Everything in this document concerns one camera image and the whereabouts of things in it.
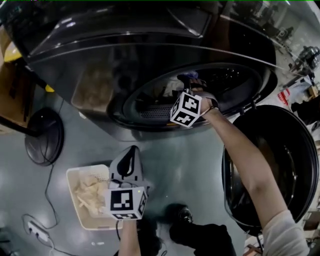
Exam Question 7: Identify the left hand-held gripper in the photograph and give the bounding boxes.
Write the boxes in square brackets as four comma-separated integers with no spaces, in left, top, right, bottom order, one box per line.
[104,145,150,221]

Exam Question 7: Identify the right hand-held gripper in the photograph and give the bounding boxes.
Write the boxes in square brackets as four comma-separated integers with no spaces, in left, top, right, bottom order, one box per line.
[170,74,220,128]

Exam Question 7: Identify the cream clothes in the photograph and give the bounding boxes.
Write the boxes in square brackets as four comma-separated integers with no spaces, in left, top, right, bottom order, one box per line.
[72,174,111,218]

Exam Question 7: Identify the cream plastic laundry basket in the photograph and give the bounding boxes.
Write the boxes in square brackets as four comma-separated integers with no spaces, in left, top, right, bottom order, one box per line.
[66,164,123,231]

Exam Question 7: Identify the black washing machine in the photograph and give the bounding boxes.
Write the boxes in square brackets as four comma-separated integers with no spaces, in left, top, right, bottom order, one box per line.
[0,0,285,142]

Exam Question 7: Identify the person's right forearm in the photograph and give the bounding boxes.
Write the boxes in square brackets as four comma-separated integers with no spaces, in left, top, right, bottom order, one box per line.
[201,98,288,231]

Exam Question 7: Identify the person's left forearm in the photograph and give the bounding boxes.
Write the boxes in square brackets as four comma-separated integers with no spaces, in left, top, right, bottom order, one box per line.
[119,219,141,256]

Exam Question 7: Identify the person's right hand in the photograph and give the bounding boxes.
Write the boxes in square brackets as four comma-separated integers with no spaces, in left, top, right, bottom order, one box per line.
[190,78,208,91]

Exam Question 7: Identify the person's right black shoe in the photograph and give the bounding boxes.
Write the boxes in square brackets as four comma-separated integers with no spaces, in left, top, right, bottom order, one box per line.
[174,203,195,224]

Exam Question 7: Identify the person's right leg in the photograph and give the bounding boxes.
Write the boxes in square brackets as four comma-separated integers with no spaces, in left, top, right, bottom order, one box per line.
[169,223,237,256]

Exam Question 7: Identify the white power strip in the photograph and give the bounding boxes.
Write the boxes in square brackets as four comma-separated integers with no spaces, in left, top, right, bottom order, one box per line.
[27,220,51,242]

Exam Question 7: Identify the brown cardboard box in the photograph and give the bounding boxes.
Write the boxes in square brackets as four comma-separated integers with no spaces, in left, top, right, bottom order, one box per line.
[0,26,38,133]

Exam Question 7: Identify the black bin with yellow lid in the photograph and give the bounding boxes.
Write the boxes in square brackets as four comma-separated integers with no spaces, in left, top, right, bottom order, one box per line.
[3,46,55,93]

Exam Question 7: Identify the person's white shirt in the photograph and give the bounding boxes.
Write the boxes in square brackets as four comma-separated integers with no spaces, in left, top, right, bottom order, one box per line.
[261,209,311,256]

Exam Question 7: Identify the thin wrist bracelet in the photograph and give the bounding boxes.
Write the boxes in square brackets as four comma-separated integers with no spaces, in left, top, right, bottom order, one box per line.
[201,106,220,118]

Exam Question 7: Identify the black floor cable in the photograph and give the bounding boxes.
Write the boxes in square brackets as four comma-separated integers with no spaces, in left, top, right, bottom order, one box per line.
[115,219,123,241]

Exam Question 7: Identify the black fan power cable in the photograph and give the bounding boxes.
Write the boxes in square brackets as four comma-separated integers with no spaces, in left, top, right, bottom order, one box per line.
[23,163,60,230]

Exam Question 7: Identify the black pedestal fan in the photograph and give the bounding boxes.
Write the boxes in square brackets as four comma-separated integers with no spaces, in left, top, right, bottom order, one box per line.
[0,107,65,167]

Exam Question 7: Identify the white power cable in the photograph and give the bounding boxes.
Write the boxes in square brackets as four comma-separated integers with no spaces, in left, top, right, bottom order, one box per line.
[47,236,76,256]

